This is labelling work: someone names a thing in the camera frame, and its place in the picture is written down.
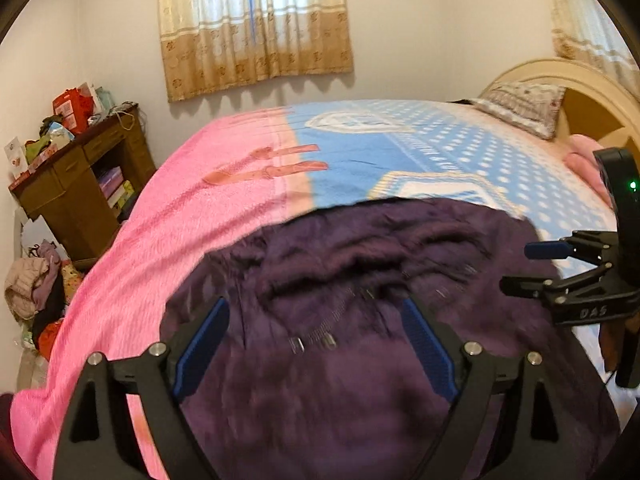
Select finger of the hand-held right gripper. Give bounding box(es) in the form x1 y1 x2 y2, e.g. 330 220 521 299
524 230 621 266
500 265 619 306

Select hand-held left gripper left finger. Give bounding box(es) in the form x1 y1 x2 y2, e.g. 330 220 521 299
52 296 231 480

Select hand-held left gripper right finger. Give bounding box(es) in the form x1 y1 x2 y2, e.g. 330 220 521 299
400 296 567 480

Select purple padded jacket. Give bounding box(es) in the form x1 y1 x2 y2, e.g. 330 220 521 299
162 196 621 480

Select folded pink clothes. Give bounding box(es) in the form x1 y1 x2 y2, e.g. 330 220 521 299
562 135 613 201

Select pile of clothes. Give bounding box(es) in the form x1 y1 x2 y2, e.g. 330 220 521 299
4 240 66 321

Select person's right hand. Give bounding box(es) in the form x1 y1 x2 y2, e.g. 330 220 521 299
600 319 624 372

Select cream wooden bed headboard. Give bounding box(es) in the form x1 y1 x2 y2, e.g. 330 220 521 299
477 58 640 171

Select pink and blue bed blanket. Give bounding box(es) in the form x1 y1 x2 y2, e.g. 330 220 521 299
10 99 631 480

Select yellow patterned bag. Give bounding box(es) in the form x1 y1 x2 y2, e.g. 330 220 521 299
60 260 86 306

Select patterned grey pillow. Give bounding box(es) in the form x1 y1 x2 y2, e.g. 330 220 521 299
470 81 567 141

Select yellow box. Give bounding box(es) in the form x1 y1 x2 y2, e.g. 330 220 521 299
106 180 136 211

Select brown wooden desk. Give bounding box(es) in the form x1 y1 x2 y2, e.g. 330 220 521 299
7 102 157 272

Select purple box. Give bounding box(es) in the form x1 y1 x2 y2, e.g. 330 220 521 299
97 166 124 196

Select dark maroon round seat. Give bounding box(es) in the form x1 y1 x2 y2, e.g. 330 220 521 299
0 392 21 480

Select narrow beige floral curtain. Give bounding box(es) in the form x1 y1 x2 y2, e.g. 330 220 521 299
542 0 640 96

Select green cloth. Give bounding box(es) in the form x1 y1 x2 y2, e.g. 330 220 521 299
25 135 53 163

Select white upright box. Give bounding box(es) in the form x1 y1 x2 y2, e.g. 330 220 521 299
4 137 28 181

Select pale teal bag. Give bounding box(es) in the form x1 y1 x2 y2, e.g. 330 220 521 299
95 86 118 116

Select red gift bag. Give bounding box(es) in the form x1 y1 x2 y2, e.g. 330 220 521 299
52 87 96 133

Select wide beige floral curtain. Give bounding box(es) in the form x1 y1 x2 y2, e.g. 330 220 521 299
156 0 355 103

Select white cable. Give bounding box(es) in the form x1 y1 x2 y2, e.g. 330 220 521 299
115 105 140 132

